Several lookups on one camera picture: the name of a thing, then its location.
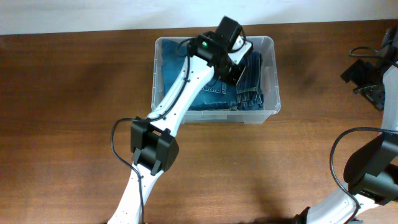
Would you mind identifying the dark blue jeans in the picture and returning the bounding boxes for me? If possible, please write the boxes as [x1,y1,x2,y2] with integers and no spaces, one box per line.
[161,39,264,111]

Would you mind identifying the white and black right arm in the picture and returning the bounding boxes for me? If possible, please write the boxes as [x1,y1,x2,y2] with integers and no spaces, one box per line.
[293,27,397,224]

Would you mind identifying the clear plastic storage bin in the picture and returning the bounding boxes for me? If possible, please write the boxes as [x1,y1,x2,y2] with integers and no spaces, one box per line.
[151,36,281,124]

